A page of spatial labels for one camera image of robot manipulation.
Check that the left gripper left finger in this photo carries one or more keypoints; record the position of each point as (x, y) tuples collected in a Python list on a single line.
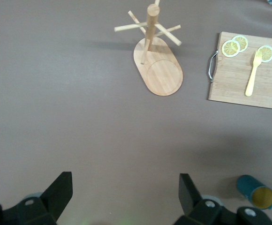
[(32, 208)]

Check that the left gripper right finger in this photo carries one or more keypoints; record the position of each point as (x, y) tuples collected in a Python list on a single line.
[(208, 211)]

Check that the dark teal cup yellow inside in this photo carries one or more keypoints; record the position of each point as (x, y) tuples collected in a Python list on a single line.
[(246, 187)]

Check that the wooden mug tree rack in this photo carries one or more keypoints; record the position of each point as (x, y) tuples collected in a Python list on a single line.
[(161, 75)]

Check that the brown table mat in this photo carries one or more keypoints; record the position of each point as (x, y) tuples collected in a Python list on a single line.
[(56, 93)]

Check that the yellow plastic fork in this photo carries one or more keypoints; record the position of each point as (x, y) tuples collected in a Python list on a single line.
[(252, 77)]

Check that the lemon slice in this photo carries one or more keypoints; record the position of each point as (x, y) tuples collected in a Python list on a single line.
[(243, 42), (231, 48), (268, 55)]

